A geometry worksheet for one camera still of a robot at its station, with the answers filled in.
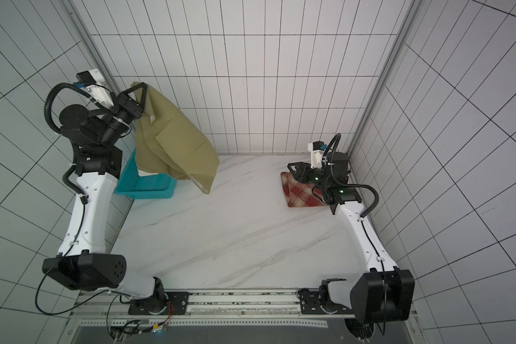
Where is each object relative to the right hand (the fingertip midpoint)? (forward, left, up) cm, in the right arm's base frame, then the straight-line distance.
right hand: (294, 162), depth 77 cm
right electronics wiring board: (-47, -24, -30) cm, 61 cm away
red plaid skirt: (+3, -5, -25) cm, 26 cm away
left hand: (+1, +43, +28) cm, 52 cm away
